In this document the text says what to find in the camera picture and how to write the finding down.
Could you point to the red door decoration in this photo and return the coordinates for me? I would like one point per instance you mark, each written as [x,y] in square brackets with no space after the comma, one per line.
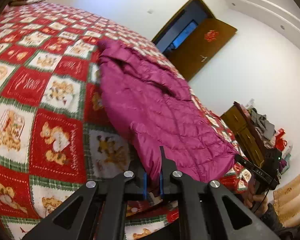
[211,35]

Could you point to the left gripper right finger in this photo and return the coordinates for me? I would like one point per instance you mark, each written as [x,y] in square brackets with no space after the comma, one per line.
[206,210]

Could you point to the magenta puffer jacket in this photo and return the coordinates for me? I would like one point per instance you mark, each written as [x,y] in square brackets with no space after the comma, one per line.
[154,110]

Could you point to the brown wooden door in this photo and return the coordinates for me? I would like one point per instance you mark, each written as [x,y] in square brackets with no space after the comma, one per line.
[195,52]

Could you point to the grey clothes on dresser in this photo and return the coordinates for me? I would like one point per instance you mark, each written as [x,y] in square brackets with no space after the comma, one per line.
[264,128]

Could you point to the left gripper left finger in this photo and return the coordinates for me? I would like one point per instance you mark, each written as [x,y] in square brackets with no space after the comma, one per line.
[96,210]

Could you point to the beige right curtain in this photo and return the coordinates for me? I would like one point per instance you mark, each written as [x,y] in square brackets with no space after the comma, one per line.
[287,203]

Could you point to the red patchwork bear bedspread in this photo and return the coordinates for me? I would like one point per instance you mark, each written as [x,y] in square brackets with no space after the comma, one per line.
[55,134]

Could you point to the wooden dresser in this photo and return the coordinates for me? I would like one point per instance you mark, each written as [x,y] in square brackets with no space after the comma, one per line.
[237,118]

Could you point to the person's right hand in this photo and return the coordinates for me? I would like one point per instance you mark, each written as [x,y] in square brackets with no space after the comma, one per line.
[251,199]

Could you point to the red gift bag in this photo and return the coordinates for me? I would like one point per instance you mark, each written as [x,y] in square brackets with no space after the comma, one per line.
[280,142]

